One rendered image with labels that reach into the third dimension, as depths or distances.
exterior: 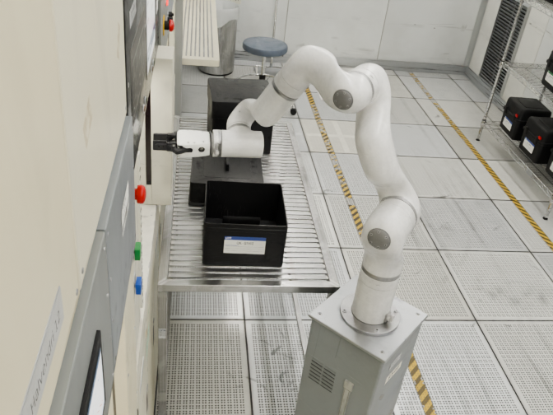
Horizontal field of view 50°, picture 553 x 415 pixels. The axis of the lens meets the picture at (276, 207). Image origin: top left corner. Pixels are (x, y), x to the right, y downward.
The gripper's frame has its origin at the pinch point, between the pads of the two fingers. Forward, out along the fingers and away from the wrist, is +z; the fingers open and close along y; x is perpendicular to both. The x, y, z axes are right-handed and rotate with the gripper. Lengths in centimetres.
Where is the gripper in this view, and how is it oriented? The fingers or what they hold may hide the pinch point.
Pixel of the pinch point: (160, 142)
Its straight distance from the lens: 183.9
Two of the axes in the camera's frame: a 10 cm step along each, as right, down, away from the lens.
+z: -9.8, -0.1, -1.7
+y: -1.4, -5.5, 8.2
